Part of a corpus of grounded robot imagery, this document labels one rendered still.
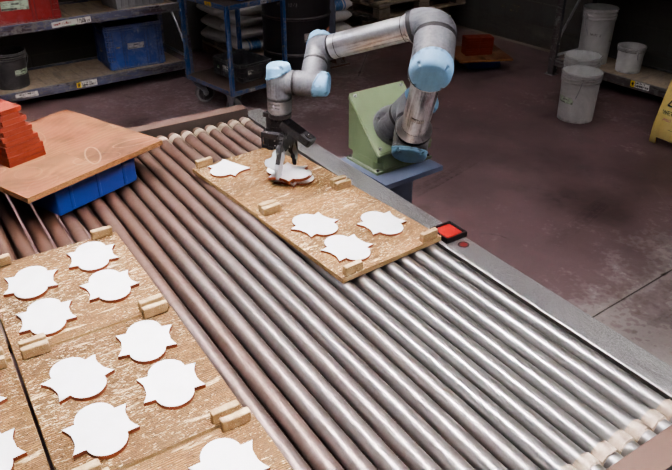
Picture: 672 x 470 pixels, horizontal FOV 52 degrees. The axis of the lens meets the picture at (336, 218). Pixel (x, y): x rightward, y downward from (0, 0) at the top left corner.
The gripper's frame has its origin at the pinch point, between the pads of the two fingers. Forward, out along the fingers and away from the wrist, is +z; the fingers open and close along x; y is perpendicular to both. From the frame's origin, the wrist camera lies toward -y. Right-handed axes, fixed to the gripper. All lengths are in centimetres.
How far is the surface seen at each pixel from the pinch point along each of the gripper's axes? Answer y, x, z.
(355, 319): -48, 55, 5
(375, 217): -35.3, 12.0, 2.2
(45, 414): -6, 110, 3
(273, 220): -8.5, 24.8, 3.1
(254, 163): 16.8, -6.8, 3.1
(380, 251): -43, 27, 3
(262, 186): 5.5, 7.1, 3.1
